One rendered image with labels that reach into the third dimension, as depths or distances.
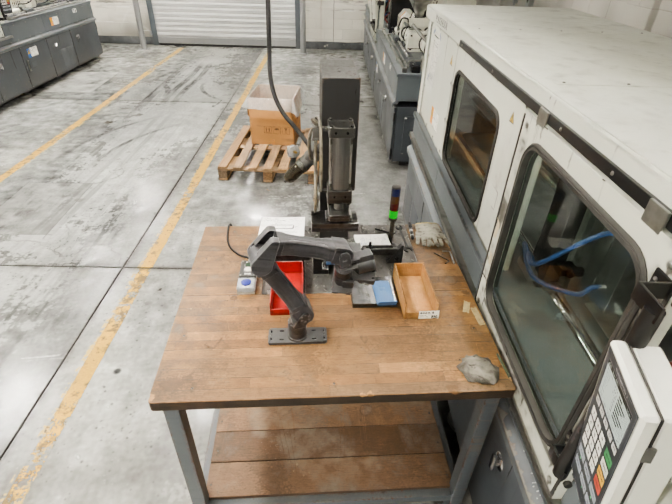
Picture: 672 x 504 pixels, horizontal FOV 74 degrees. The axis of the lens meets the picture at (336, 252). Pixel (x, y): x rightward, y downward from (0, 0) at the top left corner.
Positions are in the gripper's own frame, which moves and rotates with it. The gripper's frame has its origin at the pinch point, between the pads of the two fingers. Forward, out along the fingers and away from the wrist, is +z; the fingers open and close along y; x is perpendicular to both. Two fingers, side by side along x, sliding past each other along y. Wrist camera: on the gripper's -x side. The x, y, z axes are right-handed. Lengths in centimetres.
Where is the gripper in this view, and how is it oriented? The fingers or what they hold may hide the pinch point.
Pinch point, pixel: (341, 288)
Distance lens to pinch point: 159.9
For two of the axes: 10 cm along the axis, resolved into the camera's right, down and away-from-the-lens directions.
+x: -10.0, -0.7, 0.0
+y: 0.6, -9.0, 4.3
